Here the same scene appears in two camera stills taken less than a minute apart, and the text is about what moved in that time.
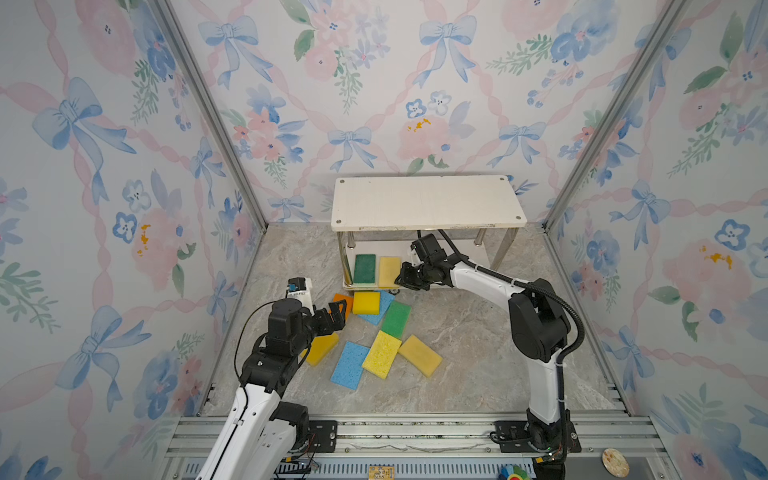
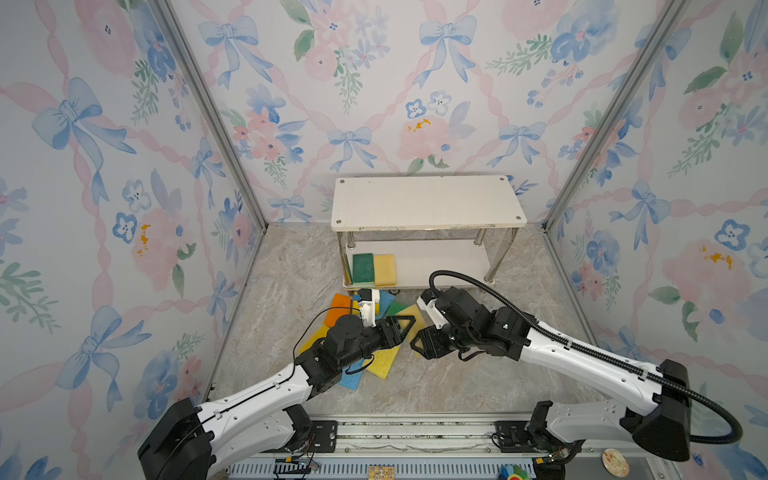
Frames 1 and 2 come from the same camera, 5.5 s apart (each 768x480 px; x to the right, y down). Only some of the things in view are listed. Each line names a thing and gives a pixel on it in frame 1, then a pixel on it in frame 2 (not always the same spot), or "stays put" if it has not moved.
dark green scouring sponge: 365,268 stays put
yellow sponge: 420,355 → 420,321
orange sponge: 349,303 stays put
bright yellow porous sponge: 381,354 stays put
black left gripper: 337,317 → 393,337
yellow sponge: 389,270 stays put
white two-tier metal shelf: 479,217 stays put
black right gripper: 403,280 → 428,347
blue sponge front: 350,364 stays put
